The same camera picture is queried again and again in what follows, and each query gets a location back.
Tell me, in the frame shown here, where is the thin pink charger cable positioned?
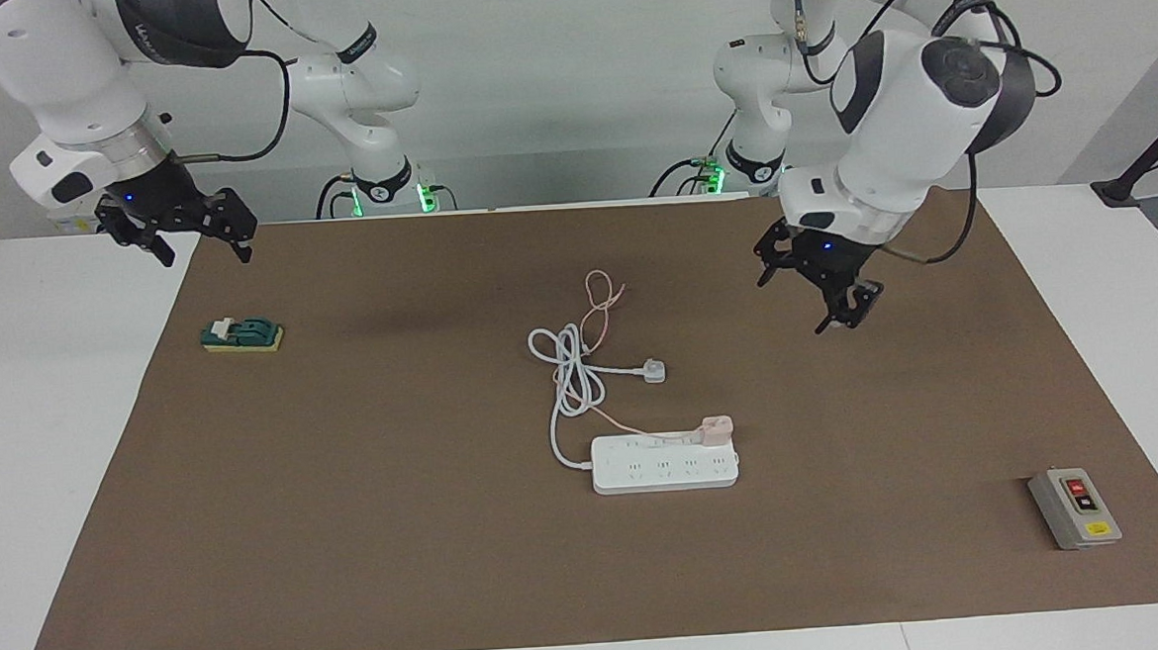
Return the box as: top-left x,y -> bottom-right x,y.
576,265 -> 705,442

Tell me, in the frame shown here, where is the black clamp stand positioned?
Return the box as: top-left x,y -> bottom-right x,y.
1086,97 -> 1158,210

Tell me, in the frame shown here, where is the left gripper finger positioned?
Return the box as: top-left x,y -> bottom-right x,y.
754,220 -> 794,289
815,279 -> 888,335

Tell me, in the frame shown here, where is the white power cord with plug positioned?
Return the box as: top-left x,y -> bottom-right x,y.
527,319 -> 671,473

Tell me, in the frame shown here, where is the white wall socket box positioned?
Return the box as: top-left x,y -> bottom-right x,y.
46,203 -> 109,237

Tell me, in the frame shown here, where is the brown table mat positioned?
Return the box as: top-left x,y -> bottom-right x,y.
0,174 -> 1158,650

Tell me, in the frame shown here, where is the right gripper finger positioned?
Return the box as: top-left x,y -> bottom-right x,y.
103,223 -> 175,271
210,186 -> 260,266

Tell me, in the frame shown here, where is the grey push-button control box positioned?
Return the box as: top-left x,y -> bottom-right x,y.
1027,465 -> 1124,553

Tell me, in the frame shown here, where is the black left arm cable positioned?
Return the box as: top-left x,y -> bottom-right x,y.
795,0 -> 1072,272

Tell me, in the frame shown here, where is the black base cable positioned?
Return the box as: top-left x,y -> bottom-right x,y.
645,109 -> 743,200
314,173 -> 361,221

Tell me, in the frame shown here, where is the green knife switch yellow base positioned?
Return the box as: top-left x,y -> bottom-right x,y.
200,314 -> 285,356

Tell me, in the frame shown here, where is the white power strip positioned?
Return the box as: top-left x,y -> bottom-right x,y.
590,427 -> 742,497

